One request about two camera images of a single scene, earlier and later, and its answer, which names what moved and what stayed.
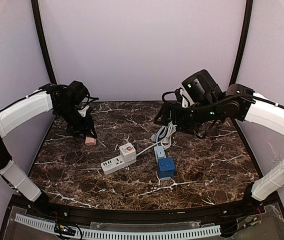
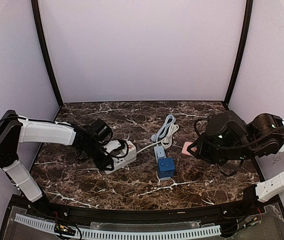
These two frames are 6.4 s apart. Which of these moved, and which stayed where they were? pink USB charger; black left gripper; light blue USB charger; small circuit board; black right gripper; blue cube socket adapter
Moved: black left gripper; pink USB charger; black right gripper
Stayed: blue cube socket adapter; small circuit board; light blue USB charger
